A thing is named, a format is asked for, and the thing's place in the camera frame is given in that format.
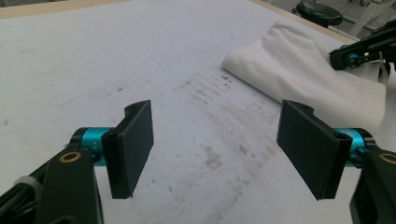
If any white foam mat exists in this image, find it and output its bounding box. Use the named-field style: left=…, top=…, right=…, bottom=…
left=0, top=0, right=396, bottom=224

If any black stool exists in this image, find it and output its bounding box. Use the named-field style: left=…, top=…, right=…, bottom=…
left=294, top=0, right=344, bottom=29

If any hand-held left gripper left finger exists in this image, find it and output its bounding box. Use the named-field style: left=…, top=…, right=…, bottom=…
left=74, top=99, right=155, bottom=200

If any white tank top black trim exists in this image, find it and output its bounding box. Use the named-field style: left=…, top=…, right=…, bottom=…
left=220, top=20, right=389, bottom=135

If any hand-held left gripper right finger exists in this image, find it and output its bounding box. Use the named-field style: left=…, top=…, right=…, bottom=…
left=276, top=99, right=375, bottom=202

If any white metal stand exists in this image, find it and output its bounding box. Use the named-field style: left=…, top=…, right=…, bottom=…
left=345, top=0, right=396, bottom=39

